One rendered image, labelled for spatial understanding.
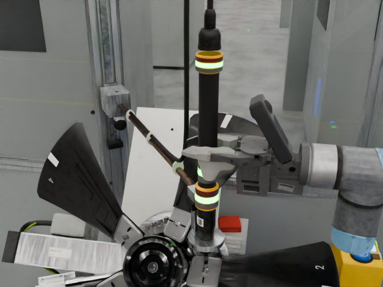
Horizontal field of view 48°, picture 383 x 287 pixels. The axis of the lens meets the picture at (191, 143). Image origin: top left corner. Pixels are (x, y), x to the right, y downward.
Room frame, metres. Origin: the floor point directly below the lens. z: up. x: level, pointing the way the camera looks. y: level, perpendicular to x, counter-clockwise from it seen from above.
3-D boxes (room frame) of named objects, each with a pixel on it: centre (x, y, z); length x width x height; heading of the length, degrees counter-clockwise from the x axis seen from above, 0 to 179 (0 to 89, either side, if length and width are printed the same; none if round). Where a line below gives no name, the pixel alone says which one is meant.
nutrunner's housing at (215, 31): (0.67, -0.03, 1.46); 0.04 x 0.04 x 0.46
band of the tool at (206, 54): (0.67, -0.03, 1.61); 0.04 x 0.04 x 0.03
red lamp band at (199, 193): (0.67, -0.03, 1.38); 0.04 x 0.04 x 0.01
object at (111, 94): (1.24, 0.23, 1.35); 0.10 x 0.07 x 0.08; 25
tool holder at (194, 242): (0.68, -0.02, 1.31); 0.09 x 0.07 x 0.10; 25
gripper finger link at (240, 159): (0.64, -0.08, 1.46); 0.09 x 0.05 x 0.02; 90
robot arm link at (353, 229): (0.64, -0.30, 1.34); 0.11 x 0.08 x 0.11; 157
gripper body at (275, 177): (0.65, -0.14, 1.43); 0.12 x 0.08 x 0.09; 80
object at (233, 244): (1.16, -0.10, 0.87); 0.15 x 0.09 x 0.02; 77
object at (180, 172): (0.95, 0.10, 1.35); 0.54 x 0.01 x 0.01; 25
